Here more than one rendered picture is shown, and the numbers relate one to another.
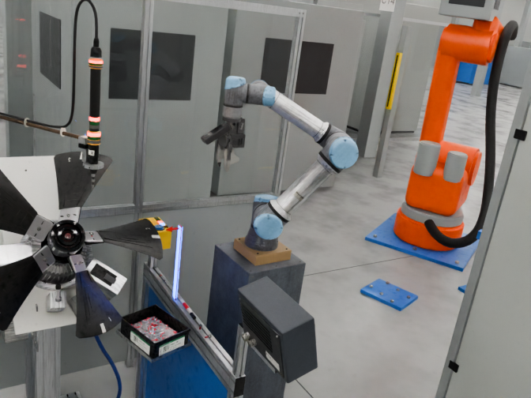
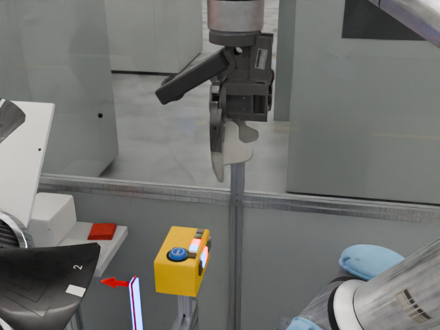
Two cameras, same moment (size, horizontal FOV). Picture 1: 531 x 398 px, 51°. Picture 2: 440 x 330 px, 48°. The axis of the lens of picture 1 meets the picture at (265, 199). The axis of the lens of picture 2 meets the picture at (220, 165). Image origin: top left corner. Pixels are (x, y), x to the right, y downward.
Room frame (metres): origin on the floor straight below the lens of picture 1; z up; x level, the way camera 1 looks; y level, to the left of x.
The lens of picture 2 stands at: (1.62, -0.28, 1.74)
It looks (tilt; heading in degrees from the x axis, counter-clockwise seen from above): 25 degrees down; 44
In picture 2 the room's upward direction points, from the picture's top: straight up
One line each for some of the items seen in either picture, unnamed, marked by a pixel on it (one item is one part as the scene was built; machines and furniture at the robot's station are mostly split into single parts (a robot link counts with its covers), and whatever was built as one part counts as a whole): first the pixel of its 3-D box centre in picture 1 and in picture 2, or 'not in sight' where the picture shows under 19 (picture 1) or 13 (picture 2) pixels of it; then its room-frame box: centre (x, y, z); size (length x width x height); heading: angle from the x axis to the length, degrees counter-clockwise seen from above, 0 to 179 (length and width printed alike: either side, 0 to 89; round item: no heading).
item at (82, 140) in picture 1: (91, 152); not in sight; (1.83, 0.62, 1.50); 0.09 x 0.07 x 0.10; 69
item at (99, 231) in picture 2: not in sight; (102, 230); (2.33, 0.95, 0.87); 0.08 x 0.08 x 0.02; 44
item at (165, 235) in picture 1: (154, 234); (183, 261); (2.27, 0.47, 1.02); 0.16 x 0.10 x 0.11; 34
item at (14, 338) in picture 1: (13, 309); not in sight; (1.97, 0.98, 0.73); 0.15 x 0.09 x 0.22; 34
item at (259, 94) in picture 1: (260, 94); not in sight; (2.14, 0.07, 1.73); 0.11 x 0.11 x 0.08; 5
